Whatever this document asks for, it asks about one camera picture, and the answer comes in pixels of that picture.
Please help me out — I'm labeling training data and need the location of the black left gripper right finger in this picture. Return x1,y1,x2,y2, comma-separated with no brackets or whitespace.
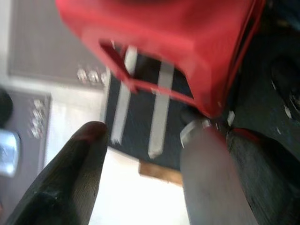
179,119,300,225

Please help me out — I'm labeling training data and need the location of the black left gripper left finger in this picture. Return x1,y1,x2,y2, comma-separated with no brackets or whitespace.
4,121,109,225

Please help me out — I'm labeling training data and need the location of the red fabric laundry basket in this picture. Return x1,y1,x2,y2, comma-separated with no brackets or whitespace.
55,0,267,118

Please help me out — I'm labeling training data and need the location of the shiny silver metal object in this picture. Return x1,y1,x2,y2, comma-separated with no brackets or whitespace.
0,130,22,177

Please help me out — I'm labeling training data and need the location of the brown wooden block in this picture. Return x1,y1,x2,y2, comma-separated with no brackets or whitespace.
138,161,183,186

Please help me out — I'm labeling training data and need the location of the grey appliance front panel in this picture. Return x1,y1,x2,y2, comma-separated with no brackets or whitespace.
0,90,52,211

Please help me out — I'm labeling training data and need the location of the black cloth with white stripes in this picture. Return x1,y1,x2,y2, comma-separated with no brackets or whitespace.
100,45,196,171

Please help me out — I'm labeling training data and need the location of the black round object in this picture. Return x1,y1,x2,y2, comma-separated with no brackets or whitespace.
0,90,13,125

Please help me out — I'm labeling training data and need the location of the black robot body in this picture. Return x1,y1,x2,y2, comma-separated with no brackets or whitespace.
231,0,300,152

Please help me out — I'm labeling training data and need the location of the grey cabinet panel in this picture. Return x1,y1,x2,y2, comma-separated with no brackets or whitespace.
8,0,109,83

